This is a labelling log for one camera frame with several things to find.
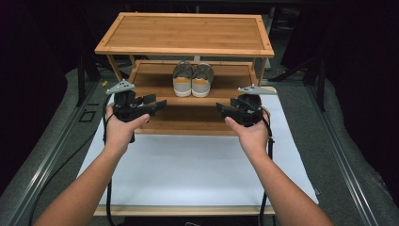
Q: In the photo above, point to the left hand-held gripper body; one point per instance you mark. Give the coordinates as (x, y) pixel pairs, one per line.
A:
(127, 105)

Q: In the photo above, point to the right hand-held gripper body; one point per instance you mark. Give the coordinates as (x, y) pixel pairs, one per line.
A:
(249, 108)

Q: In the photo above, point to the beige sneaker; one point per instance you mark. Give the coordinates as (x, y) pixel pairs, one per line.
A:
(182, 83)
(201, 84)

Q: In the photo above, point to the wooden three-tier shoe rack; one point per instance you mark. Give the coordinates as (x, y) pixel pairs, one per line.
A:
(188, 33)

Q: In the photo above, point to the person's left hand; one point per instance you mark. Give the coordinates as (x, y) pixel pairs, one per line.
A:
(120, 132)

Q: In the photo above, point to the person's right hand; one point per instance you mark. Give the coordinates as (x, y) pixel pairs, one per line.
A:
(252, 136)

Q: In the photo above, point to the small yellow plug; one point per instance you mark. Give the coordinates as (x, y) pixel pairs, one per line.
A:
(104, 83)

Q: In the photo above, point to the dark metal stand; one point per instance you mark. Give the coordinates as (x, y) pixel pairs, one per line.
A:
(82, 78)
(320, 81)

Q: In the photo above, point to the white table mat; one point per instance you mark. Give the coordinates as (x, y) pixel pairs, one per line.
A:
(194, 175)

